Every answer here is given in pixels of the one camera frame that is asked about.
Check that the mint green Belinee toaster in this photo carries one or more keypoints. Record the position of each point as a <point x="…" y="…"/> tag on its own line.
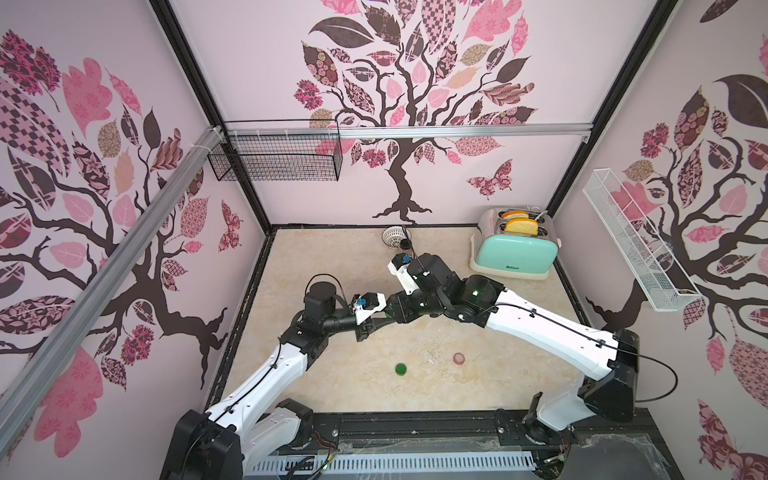
<point x="495" y="252"/>

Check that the white slotted cable duct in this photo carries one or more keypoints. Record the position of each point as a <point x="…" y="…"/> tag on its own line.
<point x="368" y="465"/>

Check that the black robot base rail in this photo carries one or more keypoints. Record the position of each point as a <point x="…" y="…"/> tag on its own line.
<point x="505" y="426"/>

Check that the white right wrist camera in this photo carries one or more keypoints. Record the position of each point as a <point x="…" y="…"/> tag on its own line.
<point x="410" y="272"/>

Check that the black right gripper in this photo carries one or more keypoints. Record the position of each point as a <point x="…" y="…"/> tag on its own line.
<point x="414" y="297"/>

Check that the orange toast slice back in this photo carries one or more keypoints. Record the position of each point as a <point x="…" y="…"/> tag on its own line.
<point x="516" y="214"/>

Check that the aluminium rail wall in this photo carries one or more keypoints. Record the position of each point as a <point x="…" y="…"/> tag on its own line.
<point x="26" y="392"/>
<point x="398" y="132"/>

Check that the aluminium rail left wall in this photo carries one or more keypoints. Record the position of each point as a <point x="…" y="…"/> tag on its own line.
<point x="26" y="392"/>

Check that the black wire wall basket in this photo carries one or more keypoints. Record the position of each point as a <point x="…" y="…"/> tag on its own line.
<point x="279" y="150"/>

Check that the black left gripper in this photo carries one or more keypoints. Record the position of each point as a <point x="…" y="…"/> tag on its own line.
<point x="366" y="328"/>

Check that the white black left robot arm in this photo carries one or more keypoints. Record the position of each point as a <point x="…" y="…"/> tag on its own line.
<point x="230" y="438"/>

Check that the white wire wall shelf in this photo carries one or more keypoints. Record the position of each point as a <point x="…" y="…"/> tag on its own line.
<point x="665" y="283"/>

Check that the aluminium rail back wall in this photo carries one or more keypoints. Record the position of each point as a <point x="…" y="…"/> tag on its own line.
<point x="398" y="132"/>

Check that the yellow toast slice front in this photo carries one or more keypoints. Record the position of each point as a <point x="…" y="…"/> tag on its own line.
<point x="522" y="226"/>

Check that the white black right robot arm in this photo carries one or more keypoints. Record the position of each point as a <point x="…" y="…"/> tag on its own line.
<point x="608" y="362"/>

